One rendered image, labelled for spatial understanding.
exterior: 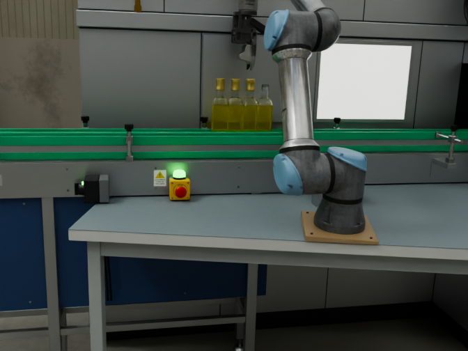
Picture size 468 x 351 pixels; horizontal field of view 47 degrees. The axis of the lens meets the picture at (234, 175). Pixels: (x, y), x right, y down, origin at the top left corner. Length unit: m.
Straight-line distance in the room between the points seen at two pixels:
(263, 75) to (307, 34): 0.64
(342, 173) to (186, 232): 0.48
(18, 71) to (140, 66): 3.63
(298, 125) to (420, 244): 0.49
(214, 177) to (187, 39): 0.58
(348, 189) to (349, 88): 0.86
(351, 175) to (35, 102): 4.49
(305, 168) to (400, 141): 0.87
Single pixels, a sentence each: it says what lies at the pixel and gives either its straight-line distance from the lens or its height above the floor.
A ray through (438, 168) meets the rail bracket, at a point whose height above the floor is 0.82.
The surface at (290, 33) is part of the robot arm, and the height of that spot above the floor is 1.32.
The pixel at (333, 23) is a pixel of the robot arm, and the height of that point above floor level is 1.35.
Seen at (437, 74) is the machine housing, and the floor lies 1.19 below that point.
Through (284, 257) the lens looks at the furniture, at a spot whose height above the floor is 0.68.
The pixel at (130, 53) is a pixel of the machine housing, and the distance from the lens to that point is 2.17.
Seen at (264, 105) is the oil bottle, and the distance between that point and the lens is 2.07.
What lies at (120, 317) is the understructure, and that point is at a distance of 2.46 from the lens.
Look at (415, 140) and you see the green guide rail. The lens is 2.32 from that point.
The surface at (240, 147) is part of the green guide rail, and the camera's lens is 1.96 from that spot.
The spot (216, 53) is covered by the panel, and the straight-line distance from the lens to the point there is 2.17.
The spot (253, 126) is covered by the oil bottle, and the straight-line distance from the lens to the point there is 2.07.
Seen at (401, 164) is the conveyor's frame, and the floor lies 0.84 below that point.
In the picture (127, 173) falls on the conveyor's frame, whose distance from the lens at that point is 1.92.
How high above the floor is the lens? 1.28
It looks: 13 degrees down
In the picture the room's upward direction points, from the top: 2 degrees clockwise
